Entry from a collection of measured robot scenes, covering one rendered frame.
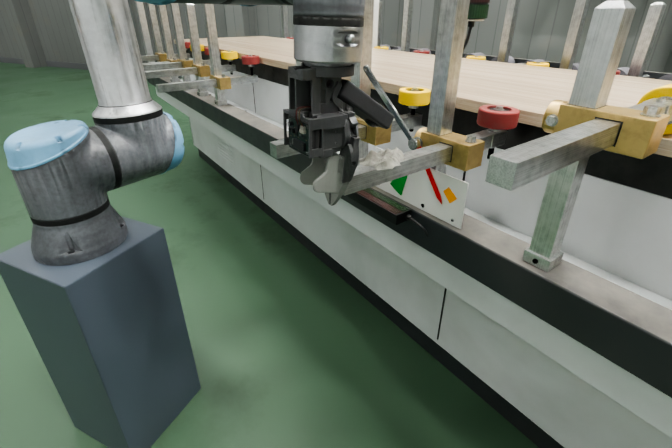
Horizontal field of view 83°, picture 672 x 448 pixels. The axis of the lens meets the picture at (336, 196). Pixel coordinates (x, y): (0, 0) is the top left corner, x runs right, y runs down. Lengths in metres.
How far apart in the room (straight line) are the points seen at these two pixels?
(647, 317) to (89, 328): 1.01
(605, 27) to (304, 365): 1.22
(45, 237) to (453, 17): 0.91
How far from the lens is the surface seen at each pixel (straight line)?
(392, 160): 0.62
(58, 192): 0.95
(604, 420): 1.15
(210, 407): 1.38
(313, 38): 0.49
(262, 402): 1.35
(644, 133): 0.61
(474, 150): 0.75
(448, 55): 0.75
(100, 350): 1.05
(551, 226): 0.70
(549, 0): 5.27
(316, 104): 0.51
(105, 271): 0.97
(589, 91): 0.63
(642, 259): 0.91
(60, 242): 0.99
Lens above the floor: 1.09
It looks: 26 degrees down
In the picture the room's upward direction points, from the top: straight up
